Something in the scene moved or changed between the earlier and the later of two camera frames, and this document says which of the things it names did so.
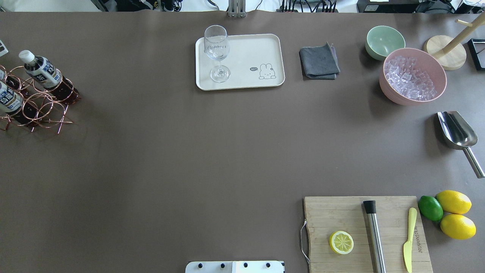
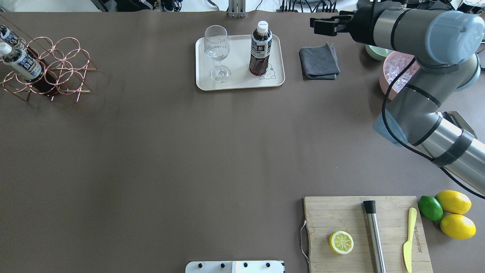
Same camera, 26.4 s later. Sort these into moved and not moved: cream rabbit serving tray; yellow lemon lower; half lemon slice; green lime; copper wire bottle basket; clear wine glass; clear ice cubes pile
Moved: copper wire bottle basket
Not moved: yellow lemon lower; green lime; clear wine glass; clear ice cubes pile; cream rabbit serving tray; half lemon slice
